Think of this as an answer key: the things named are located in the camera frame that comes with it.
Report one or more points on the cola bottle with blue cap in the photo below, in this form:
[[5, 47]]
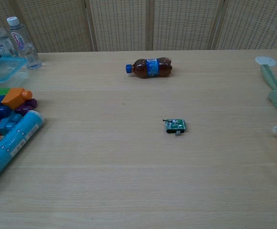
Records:
[[150, 67]]

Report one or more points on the orange toy block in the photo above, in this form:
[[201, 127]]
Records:
[[15, 97]]

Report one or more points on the purple plastic block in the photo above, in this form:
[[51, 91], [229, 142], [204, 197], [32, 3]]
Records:
[[28, 105]]

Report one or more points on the clear container with blue rim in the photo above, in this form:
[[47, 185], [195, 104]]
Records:
[[4, 69]]

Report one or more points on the small clear bottle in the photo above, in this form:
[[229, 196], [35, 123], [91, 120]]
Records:
[[33, 57]]

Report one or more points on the green plastic block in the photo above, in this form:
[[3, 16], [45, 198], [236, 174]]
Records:
[[1, 91]]

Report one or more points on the woven folding screen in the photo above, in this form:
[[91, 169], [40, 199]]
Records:
[[119, 23]]

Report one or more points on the light blue plastic block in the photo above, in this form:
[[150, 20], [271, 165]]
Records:
[[8, 122]]

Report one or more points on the pale green lint roller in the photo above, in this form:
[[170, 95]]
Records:
[[269, 76]]

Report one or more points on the light blue cylindrical tube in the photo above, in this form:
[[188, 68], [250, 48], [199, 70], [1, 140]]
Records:
[[16, 137]]

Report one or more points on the small green toy tank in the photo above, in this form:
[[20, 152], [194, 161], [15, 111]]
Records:
[[175, 127]]

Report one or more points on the white round lid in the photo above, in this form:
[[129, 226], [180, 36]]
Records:
[[265, 60]]

